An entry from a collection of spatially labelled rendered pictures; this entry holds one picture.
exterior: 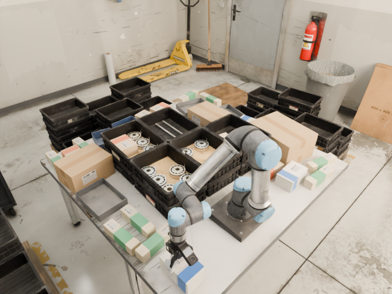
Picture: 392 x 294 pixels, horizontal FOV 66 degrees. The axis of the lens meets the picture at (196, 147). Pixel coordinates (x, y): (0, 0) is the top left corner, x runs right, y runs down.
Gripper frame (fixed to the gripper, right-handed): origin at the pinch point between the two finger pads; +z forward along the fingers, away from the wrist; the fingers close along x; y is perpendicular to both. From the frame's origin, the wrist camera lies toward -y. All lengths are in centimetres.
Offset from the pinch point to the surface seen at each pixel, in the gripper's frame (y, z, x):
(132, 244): 27.4, 1.2, 9.9
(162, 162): 62, -6, -39
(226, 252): -6.7, 7.5, -24.4
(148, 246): 20.9, 1.2, 4.7
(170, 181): 45, -6, -31
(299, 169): -2, -1, -102
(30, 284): 73, 39, 56
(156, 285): 4.7, 7.3, 13.1
